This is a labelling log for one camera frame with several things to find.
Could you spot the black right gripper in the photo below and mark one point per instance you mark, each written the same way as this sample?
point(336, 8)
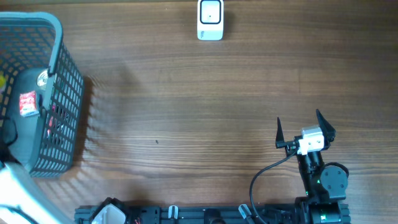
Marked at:
point(326, 130)

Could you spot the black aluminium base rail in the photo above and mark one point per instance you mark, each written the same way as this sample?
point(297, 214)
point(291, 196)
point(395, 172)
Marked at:
point(275, 213)

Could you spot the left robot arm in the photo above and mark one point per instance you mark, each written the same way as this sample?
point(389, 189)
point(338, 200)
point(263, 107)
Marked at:
point(22, 201)

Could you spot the white barcode scanner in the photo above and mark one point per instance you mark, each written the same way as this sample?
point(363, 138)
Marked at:
point(210, 20)

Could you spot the grey plastic shopping basket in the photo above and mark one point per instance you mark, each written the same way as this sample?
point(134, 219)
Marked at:
point(41, 93)

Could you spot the black red snack packet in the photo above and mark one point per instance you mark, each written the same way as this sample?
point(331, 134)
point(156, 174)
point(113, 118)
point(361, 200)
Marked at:
point(58, 123)

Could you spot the yellow juice bottle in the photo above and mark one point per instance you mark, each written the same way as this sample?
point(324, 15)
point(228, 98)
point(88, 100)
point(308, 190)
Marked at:
point(2, 82)

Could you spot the red white snack box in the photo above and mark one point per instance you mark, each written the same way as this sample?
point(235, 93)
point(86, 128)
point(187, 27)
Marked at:
point(28, 104)

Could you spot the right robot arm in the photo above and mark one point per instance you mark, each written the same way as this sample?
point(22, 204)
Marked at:
point(325, 183)

